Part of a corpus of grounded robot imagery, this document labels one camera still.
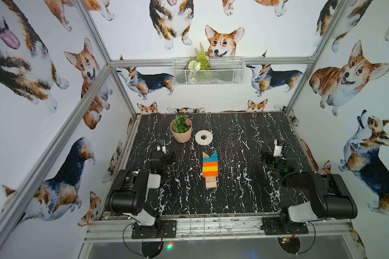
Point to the green fern with white flower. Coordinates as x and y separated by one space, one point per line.
198 67

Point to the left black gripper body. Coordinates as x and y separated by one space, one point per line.
166 157

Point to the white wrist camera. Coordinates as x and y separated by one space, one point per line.
278 148
162 148

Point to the yellow rectangular block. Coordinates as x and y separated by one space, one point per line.
210 169

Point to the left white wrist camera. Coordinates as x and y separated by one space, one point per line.
162 148

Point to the blue rectangular block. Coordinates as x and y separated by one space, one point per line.
210 160

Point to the white wire wall basket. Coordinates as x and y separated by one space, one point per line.
220 71

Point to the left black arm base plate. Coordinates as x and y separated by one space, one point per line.
164 229

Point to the orange rectangular block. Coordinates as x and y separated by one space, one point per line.
210 174
210 164

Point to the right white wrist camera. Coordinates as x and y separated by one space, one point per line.
278 148

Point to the terracotta pot with green plant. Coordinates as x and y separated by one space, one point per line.
181 129

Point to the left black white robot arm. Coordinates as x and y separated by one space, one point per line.
129 192

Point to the teal triangle block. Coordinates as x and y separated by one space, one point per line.
214 155

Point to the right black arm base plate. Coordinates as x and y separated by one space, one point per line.
278 226

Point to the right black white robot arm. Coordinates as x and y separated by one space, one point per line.
329 197

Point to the natural wood triangle block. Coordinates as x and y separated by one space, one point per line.
205 155

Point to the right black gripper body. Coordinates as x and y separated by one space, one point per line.
274 160

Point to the white tape roll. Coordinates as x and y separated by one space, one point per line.
203 137

